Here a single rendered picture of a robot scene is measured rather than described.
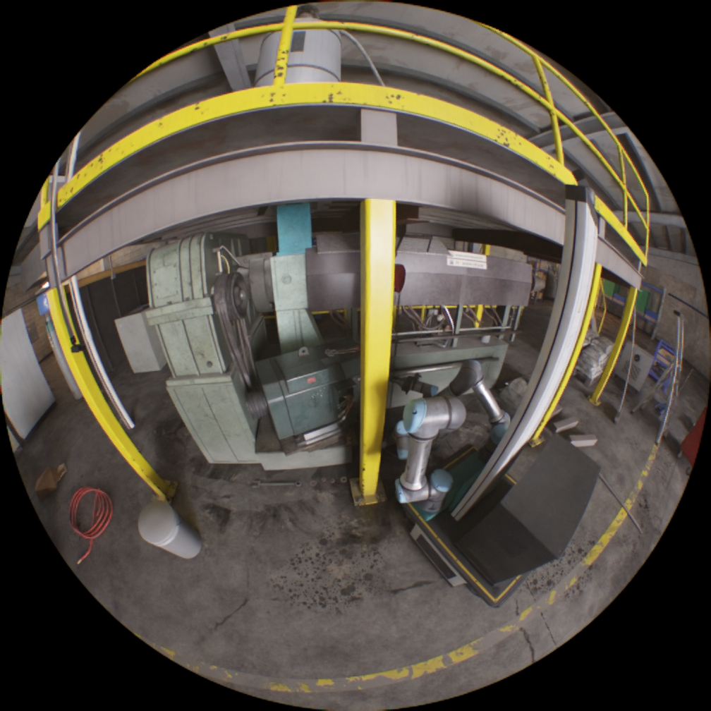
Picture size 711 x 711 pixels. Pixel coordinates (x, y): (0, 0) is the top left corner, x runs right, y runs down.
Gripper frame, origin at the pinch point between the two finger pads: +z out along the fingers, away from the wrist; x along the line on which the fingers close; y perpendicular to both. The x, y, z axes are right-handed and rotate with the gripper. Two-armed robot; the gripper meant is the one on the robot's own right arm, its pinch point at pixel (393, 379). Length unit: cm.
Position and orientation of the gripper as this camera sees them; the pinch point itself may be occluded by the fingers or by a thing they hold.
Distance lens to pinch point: 159.5
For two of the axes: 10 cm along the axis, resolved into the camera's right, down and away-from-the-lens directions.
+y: 0.1, 8.8, 4.8
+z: -8.6, -2.4, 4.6
